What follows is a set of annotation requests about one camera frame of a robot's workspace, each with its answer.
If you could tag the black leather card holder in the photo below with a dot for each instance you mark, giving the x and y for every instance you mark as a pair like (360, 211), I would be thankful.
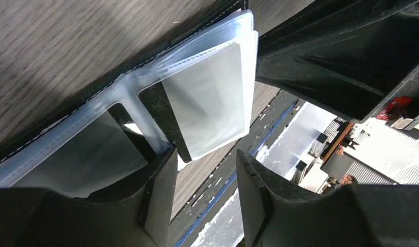
(193, 92)

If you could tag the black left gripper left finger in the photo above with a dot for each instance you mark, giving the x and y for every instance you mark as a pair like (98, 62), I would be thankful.
(135, 211)

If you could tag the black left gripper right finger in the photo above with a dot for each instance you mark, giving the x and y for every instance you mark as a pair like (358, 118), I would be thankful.
(277, 212)

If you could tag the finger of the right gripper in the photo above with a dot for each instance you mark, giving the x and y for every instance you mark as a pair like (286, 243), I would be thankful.
(351, 58)

